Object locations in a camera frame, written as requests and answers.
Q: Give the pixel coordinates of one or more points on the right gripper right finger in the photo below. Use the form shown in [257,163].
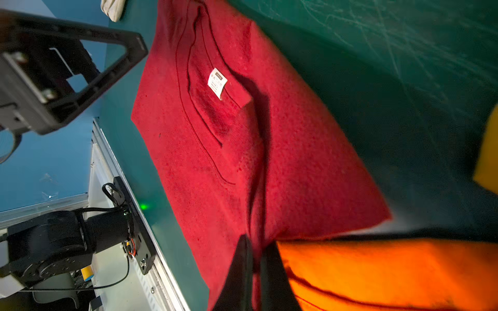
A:
[276,292]

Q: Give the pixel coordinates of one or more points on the orange t-shirt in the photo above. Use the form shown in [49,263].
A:
[409,274]

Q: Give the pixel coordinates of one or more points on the dark red t-shirt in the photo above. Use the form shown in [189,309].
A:
[242,145]

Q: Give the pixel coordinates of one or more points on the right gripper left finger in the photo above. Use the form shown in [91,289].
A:
[237,290]

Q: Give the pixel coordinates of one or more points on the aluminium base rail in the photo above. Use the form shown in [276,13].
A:
[132,275]

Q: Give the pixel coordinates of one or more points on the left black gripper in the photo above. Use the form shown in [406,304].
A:
[48,78]

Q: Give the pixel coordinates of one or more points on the mustard yellow t-shirt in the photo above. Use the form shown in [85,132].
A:
[485,173]

